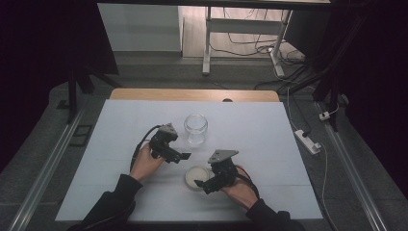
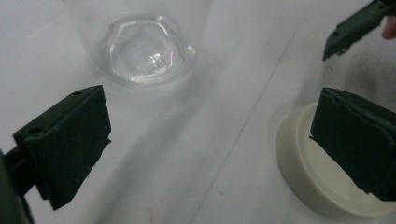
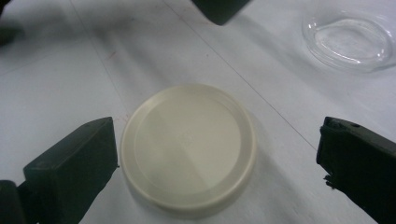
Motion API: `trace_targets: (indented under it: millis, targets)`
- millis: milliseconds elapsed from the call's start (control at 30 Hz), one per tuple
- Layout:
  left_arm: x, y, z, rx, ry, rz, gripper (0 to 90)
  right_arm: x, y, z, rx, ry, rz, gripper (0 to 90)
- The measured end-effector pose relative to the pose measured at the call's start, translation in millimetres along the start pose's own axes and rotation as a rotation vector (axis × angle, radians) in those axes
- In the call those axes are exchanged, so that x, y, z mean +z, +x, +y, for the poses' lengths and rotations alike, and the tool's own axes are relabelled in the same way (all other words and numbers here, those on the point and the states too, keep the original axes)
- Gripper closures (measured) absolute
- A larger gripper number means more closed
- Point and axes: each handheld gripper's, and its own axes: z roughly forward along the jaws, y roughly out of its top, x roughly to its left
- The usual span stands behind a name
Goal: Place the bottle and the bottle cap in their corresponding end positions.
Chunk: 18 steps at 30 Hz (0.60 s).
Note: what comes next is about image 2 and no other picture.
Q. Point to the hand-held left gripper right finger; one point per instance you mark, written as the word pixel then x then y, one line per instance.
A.
pixel 358 140

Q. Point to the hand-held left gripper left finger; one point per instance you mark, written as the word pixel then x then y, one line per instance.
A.
pixel 68 140

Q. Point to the cream round jar lid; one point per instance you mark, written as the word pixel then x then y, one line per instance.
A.
pixel 311 174

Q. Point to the clear glass jar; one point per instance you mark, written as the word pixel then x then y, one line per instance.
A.
pixel 146 53

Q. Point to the white table mat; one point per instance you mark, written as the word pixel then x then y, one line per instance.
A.
pixel 202 149

